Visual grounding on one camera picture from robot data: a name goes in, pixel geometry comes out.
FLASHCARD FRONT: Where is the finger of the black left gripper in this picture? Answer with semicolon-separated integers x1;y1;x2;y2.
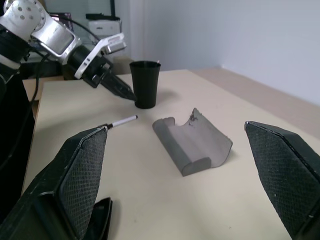
101;79;138;102
107;72;137;100

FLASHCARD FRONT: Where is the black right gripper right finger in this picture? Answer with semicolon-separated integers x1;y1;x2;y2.
244;121;320;240

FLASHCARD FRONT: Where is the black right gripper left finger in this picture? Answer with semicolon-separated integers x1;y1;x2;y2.
0;126;109;240

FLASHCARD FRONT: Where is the black plastic cup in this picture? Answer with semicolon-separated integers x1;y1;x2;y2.
129;60;162;110

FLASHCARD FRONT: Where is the grey open glasses case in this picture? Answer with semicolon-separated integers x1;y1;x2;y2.
152;107;234;178

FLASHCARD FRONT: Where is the white marker with black cap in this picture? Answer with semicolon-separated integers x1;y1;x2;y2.
97;114;139;130

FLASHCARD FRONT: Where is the white printer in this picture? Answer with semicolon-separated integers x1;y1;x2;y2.
88;19;123;39

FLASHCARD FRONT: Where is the black device on printer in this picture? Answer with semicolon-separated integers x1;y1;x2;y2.
85;12;121;22

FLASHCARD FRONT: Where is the light wooden side table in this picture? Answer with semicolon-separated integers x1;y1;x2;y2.
21;74;66;104

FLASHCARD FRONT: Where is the dark robot torso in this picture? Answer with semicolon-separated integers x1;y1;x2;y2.
0;61;36;222

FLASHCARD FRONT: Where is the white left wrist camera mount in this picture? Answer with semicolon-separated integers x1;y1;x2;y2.
74;32;128;80

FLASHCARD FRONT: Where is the black cable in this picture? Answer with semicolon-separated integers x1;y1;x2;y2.
23;44;51;121
48;13;101;43

